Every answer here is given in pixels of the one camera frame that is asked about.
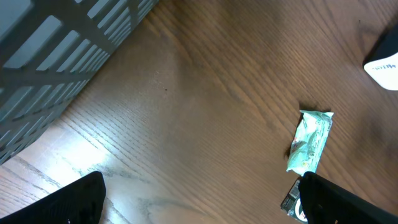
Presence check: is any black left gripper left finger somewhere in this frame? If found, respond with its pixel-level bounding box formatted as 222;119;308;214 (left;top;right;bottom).
1;171;106;224

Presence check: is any light teal wipes pack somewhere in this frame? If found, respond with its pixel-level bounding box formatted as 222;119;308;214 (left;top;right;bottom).
286;110;334;176

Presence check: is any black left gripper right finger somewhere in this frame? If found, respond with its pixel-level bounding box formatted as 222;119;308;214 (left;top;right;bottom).
298;172;397;224

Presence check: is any white barcode scanner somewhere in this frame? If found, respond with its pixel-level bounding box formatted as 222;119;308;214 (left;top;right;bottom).
363;24;397;91

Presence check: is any dark green Zam-Buk box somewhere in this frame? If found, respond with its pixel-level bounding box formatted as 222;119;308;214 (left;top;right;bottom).
280;177;308;223

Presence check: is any dark grey plastic basket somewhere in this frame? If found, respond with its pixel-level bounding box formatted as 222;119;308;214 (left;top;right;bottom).
1;0;156;162

